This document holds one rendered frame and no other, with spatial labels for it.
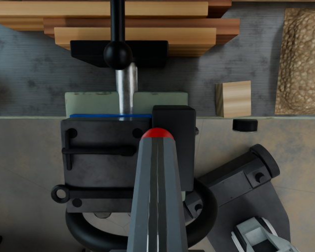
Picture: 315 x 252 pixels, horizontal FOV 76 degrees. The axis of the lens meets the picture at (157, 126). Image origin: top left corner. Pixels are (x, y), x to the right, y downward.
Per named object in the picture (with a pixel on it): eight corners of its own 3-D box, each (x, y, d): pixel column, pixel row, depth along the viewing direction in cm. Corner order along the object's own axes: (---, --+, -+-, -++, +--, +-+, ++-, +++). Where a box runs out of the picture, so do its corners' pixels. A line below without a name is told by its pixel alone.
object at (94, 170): (79, 195, 25) (57, 225, 19) (72, 104, 23) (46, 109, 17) (186, 195, 25) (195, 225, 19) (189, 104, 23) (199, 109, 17)
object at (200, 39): (82, 56, 28) (54, 44, 20) (81, 44, 27) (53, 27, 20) (200, 56, 28) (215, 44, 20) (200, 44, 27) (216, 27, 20)
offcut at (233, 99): (240, 81, 28) (251, 80, 25) (240, 112, 29) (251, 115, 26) (214, 83, 28) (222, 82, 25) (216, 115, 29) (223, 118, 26)
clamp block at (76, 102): (91, 173, 34) (68, 202, 25) (87, 90, 31) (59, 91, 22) (180, 173, 34) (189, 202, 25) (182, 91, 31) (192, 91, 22)
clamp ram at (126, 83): (100, 111, 28) (74, 121, 19) (97, 56, 27) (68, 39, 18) (164, 111, 28) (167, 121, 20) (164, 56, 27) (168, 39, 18)
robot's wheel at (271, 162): (252, 141, 124) (268, 169, 124) (244, 145, 124) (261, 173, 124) (267, 145, 104) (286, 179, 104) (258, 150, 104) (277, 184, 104)
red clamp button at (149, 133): (140, 159, 18) (139, 163, 17) (140, 126, 18) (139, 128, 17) (174, 159, 18) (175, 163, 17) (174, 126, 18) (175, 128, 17)
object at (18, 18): (15, 30, 27) (-23, 15, 21) (13, 19, 27) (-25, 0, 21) (197, 31, 27) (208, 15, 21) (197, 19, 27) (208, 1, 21)
